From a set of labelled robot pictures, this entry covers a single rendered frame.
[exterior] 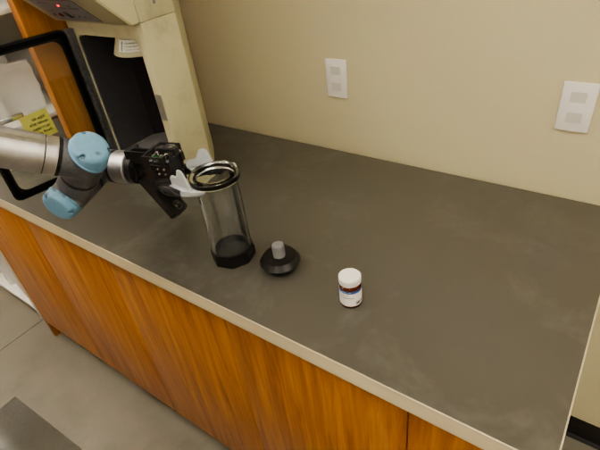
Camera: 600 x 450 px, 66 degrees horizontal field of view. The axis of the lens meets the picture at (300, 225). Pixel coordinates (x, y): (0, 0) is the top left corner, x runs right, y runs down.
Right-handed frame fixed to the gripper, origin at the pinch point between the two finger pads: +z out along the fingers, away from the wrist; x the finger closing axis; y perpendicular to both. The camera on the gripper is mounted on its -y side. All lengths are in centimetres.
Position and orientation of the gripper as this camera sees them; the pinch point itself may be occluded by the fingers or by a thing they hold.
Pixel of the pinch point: (214, 182)
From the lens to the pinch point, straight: 101.1
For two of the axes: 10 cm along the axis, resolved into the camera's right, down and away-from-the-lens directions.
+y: -1.2, -8.0, -5.8
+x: 3.4, -5.9, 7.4
